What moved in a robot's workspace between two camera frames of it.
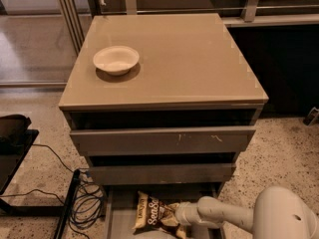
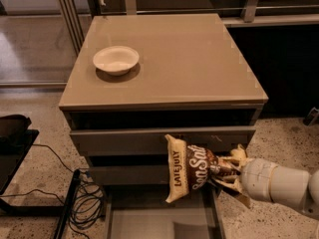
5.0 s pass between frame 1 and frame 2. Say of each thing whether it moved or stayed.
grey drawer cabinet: stayed
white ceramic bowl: stayed
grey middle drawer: stayed
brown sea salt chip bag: moved
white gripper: moved
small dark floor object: stayed
